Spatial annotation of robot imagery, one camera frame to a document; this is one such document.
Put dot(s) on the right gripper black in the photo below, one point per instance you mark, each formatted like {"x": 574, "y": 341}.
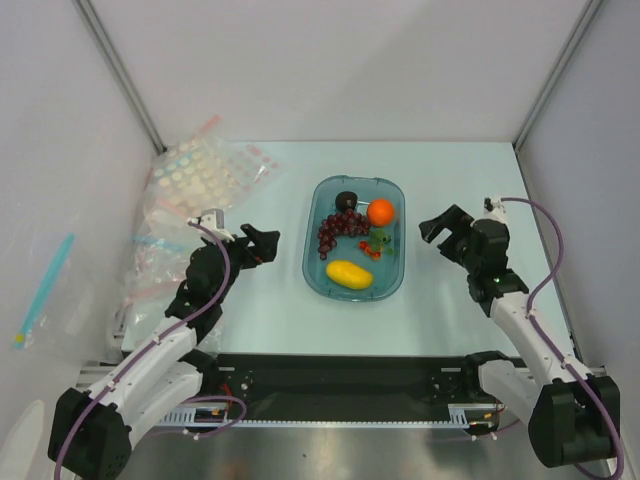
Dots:
{"x": 458, "y": 241}

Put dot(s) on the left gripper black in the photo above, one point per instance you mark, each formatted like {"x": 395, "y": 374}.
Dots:
{"x": 264, "y": 242}

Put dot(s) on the teal transparent plastic tray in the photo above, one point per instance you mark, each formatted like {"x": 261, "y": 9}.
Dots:
{"x": 355, "y": 240}

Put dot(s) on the clear zip bag red dots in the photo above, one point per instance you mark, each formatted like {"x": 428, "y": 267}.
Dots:
{"x": 144, "y": 304}

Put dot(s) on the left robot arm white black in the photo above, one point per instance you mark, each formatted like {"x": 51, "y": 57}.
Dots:
{"x": 95, "y": 431}

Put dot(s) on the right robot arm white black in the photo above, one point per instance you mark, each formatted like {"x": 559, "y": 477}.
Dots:
{"x": 572, "y": 415}

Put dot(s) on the zip bag red dots back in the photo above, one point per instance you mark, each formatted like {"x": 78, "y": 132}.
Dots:
{"x": 246, "y": 170}

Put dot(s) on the zip bag pastel dots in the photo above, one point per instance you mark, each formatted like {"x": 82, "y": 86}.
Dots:
{"x": 191, "y": 176}

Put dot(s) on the zip bag blue zipper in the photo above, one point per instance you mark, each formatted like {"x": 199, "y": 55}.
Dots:
{"x": 161, "y": 252}

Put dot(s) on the orange fruit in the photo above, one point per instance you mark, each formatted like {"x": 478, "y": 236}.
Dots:
{"x": 380, "y": 212}

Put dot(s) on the red cherries with green leaves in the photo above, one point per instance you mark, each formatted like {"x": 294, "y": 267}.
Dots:
{"x": 377, "y": 244}

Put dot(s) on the yellow mango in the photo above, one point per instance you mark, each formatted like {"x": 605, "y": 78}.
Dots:
{"x": 349, "y": 275}

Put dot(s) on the purple grape bunch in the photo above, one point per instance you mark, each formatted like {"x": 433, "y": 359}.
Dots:
{"x": 351, "y": 224}

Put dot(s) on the dark brown round fruit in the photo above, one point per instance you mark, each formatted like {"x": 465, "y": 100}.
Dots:
{"x": 346, "y": 200}

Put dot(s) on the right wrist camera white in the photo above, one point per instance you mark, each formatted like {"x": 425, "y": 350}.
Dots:
{"x": 495, "y": 210}

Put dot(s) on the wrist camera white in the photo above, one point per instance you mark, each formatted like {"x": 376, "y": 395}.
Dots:
{"x": 495, "y": 210}
{"x": 210, "y": 223}

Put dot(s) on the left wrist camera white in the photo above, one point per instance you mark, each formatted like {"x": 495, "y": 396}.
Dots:
{"x": 210, "y": 223}

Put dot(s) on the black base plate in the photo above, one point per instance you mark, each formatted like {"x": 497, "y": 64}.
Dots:
{"x": 264, "y": 377}

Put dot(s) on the white slotted cable duct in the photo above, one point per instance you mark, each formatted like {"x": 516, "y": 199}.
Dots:
{"x": 213, "y": 414}

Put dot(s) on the clear bag teal zipper wall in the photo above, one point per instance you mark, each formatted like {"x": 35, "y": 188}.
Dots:
{"x": 58, "y": 320}

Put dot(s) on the right aluminium frame post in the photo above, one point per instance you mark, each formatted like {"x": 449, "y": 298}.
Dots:
{"x": 571, "y": 47}

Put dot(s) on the aluminium frame post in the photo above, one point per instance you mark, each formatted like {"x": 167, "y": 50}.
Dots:
{"x": 97, "y": 31}
{"x": 571, "y": 47}

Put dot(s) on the left aluminium frame post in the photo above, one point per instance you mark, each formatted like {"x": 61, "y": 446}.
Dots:
{"x": 97, "y": 31}

